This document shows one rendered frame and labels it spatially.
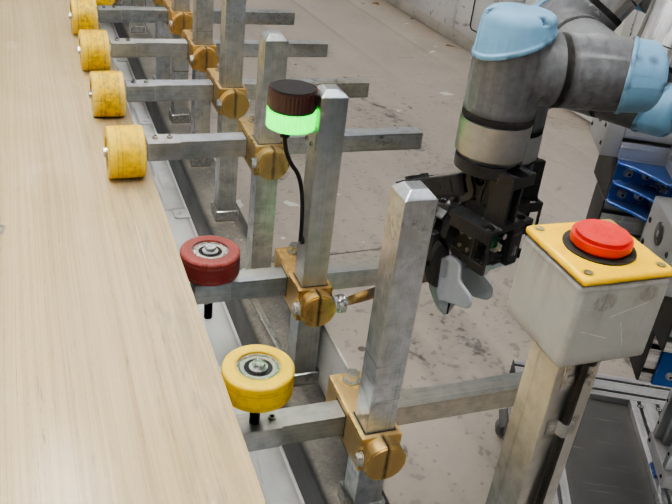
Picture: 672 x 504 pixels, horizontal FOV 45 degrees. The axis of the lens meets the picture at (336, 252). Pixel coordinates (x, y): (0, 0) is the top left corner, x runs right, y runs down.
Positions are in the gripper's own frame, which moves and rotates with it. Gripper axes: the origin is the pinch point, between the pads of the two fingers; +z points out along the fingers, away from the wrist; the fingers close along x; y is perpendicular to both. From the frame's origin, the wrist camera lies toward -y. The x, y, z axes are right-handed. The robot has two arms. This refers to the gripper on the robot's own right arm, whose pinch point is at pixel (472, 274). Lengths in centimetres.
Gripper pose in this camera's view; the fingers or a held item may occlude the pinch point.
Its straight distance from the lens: 128.1
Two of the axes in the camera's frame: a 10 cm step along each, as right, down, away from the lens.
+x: -3.3, -5.1, 7.9
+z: -0.9, 8.5, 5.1
